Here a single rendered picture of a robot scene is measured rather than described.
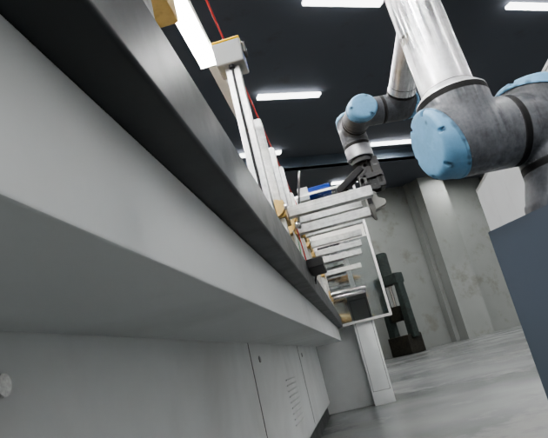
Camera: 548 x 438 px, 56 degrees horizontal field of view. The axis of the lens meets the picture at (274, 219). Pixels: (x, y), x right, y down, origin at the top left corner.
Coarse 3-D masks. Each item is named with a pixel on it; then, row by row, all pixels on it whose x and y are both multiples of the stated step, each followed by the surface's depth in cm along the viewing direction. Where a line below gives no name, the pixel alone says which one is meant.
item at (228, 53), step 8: (224, 40) 128; (232, 40) 127; (216, 48) 128; (224, 48) 127; (232, 48) 127; (240, 48) 127; (216, 56) 127; (224, 56) 127; (232, 56) 126; (240, 56) 126; (224, 64) 126; (232, 64) 127; (240, 64) 128; (224, 72) 130; (248, 72) 132
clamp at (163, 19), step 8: (152, 0) 54; (160, 0) 54; (168, 0) 55; (152, 8) 55; (160, 8) 55; (168, 8) 55; (160, 16) 56; (168, 16) 56; (176, 16) 57; (160, 24) 57; (168, 24) 58
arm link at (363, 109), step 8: (360, 96) 163; (368, 96) 163; (376, 96) 166; (352, 104) 163; (360, 104) 163; (368, 104) 163; (376, 104) 163; (352, 112) 162; (360, 112) 162; (368, 112) 162; (376, 112) 163; (384, 112) 164; (344, 120) 169; (352, 120) 165; (360, 120) 163; (368, 120) 163; (376, 120) 165; (344, 128) 172; (352, 128) 169; (360, 128) 168
